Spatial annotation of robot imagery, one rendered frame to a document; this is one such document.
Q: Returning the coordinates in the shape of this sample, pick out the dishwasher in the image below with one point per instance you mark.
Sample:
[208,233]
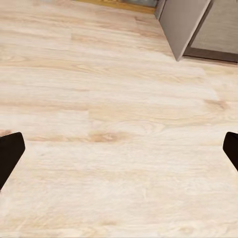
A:
[216,36]

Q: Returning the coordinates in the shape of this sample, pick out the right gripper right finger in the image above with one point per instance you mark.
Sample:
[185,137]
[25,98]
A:
[230,147]

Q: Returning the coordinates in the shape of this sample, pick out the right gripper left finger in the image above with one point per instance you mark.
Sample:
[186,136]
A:
[12,147]

